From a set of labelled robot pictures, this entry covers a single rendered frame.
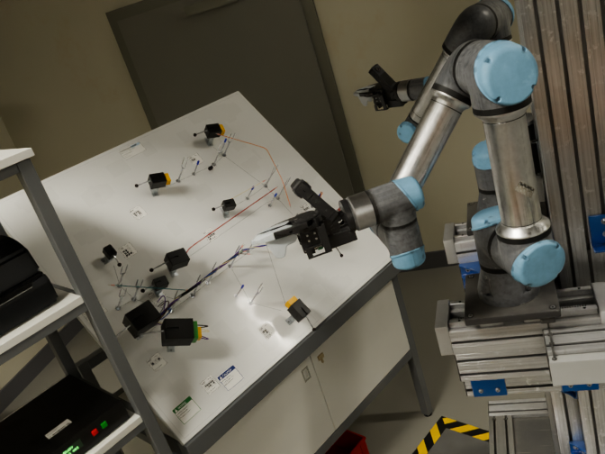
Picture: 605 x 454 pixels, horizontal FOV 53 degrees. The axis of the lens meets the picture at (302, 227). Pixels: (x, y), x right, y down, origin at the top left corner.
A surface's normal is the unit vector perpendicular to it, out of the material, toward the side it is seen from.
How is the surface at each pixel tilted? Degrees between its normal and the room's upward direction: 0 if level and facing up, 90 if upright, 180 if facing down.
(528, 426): 0
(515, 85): 83
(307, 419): 90
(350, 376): 90
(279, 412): 90
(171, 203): 50
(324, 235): 82
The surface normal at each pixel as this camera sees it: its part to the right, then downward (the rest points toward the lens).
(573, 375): -0.25, 0.43
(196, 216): 0.36, -0.52
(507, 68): 0.14, 0.21
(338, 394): 0.71, 0.06
